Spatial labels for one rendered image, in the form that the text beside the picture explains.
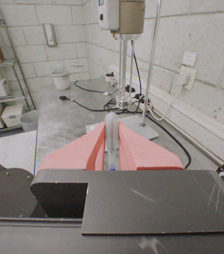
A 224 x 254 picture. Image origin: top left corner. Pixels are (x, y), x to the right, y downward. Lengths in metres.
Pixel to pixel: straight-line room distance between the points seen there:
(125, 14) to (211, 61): 0.36
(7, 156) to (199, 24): 0.89
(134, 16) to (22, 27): 2.14
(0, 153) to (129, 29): 0.65
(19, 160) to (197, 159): 0.67
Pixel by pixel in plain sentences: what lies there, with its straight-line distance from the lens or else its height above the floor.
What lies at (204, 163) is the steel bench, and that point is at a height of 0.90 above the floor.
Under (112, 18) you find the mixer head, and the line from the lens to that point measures 0.46.
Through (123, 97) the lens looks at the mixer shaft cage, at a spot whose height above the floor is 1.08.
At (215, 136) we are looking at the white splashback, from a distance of 0.62.
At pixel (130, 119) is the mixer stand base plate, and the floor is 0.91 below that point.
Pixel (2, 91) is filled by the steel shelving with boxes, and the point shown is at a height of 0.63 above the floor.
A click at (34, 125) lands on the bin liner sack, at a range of 1.84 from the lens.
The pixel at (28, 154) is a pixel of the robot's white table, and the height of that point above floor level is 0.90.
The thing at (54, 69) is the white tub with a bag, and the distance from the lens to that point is 1.18.
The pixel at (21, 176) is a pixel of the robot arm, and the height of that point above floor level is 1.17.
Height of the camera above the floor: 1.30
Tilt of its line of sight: 36 degrees down
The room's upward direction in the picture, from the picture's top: 1 degrees counter-clockwise
